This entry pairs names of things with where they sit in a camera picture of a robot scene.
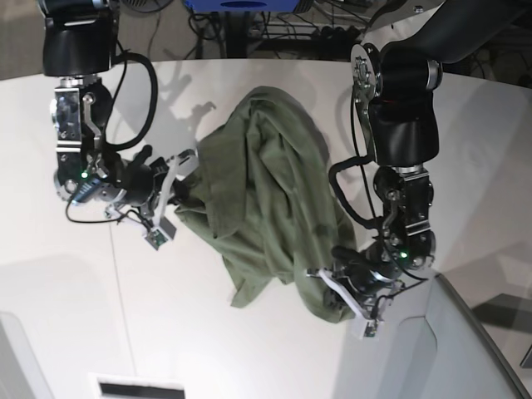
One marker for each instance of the green t-shirt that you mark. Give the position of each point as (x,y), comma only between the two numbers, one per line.
(261,198)

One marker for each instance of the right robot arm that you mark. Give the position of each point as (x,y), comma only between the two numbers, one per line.
(81,42)

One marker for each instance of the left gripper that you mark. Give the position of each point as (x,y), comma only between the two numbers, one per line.
(373,273)

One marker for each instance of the black table leg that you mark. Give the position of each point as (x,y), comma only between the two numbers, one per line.
(236,29)

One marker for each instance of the black power strip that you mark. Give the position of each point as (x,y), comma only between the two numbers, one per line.
(302,31)

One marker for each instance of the blue box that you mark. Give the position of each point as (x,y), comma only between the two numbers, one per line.
(241,5)

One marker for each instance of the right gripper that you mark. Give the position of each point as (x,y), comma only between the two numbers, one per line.
(135,182)

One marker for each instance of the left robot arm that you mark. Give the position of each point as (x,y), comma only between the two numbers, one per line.
(392,104)

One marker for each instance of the white label plate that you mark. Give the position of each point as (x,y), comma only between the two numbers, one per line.
(121,386)

